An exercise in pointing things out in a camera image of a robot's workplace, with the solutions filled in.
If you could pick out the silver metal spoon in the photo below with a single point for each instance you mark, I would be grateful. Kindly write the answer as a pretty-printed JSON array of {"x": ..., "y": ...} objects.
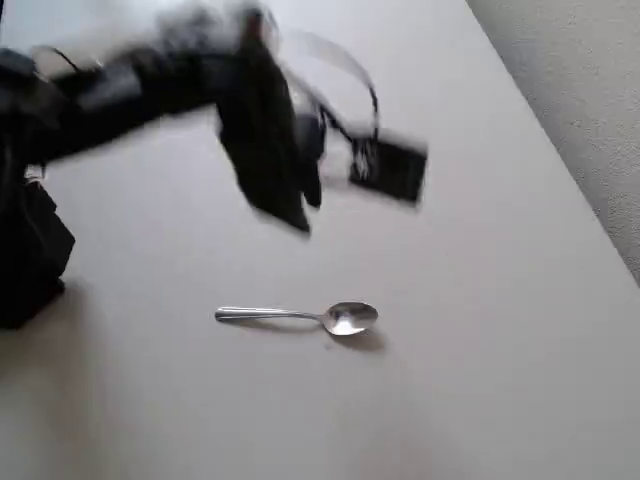
[{"x": 350, "y": 318}]

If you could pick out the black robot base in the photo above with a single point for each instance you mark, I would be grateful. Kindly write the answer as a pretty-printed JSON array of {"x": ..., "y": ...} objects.
[{"x": 27, "y": 250}]

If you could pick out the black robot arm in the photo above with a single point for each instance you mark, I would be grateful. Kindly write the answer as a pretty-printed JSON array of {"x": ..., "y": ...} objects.
[{"x": 110, "y": 95}]

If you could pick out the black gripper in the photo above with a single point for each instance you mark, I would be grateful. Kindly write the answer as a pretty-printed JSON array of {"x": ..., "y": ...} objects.
[{"x": 267, "y": 145}]

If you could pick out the black camera box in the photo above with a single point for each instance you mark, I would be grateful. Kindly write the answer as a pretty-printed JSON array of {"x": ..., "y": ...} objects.
[{"x": 390, "y": 170}]

